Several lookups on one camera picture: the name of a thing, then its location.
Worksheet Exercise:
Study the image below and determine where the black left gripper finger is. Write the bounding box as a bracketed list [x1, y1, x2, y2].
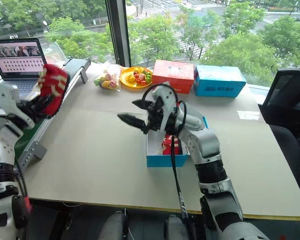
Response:
[39, 92, 55, 107]
[37, 106, 55, 119]

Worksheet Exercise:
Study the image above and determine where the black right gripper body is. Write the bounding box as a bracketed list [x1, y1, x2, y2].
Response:
[145, 96, 166, 133]

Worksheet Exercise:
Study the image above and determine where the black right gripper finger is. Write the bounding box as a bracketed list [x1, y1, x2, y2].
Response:
[117, 112, 151, 135]
[131, 99, 154, 111]

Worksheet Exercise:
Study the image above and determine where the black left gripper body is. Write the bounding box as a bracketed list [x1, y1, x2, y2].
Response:
[18, 96, 50, 122]

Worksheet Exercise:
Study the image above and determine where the red snack bag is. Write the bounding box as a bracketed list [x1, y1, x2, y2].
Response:
[37, 63, 71, 118]

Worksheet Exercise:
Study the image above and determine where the open blue shoebox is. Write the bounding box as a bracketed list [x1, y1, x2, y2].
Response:
[145, 116, 210, 168]

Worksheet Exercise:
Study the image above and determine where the yellow plate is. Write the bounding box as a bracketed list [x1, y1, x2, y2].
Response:
[119, 66, 155, 89]

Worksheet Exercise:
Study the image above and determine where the red packet in box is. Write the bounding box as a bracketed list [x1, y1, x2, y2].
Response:
[160, 133, 185, 156]

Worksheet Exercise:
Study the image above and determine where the green conveyor belt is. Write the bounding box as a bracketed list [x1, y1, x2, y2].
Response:
[13, 57, 92, 169]

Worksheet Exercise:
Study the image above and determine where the red cardboard box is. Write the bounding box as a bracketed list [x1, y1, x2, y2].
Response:
[151, 59, 196, 95]

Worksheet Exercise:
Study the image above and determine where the plastic bag of toy fruit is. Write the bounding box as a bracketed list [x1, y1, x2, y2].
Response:
[93, 63, 123, 92]

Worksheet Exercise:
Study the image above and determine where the clear plastic bag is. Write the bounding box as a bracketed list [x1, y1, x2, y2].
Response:
[43, 41, 68, 66]

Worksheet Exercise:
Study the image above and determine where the grey laptop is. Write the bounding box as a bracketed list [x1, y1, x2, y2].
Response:
[0, 37, 48, 99]

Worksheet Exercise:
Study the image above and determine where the closed blue cardboard box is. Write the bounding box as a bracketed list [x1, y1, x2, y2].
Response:
[192, 64, 248, 98]

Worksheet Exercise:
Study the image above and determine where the white sticker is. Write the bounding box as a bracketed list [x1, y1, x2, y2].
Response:
[237, 110, 262, 121]

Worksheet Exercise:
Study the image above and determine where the grey rounded shape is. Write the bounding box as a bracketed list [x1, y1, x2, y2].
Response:
[98, 210, 129, 240]
[164, 214, 189, 240]

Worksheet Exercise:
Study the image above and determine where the black office chair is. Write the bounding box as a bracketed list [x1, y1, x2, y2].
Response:
[260, 57, 300, 194]

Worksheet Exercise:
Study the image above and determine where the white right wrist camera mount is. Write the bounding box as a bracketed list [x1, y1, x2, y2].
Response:
[149, 81, 179, 133]

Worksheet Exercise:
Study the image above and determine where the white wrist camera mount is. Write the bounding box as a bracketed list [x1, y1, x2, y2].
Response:
[149, 81, 179, 133]
[0, 83, 36, 130]

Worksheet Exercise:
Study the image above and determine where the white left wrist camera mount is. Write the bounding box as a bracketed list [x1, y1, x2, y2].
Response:
[0, 83, 36, 130]

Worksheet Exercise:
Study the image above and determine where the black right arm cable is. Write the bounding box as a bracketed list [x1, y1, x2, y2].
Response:
[142, 83, 197, 240]

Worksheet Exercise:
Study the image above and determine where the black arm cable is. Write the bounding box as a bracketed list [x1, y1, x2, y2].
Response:
[12, 166, 33, 240]
[142, 83, 197, 240]

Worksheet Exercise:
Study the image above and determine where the black window frame post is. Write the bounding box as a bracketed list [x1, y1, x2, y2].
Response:
[105, 0, 132, 68]

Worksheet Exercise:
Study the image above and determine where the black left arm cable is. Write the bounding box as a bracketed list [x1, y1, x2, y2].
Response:
[12, 166, 33, 240]

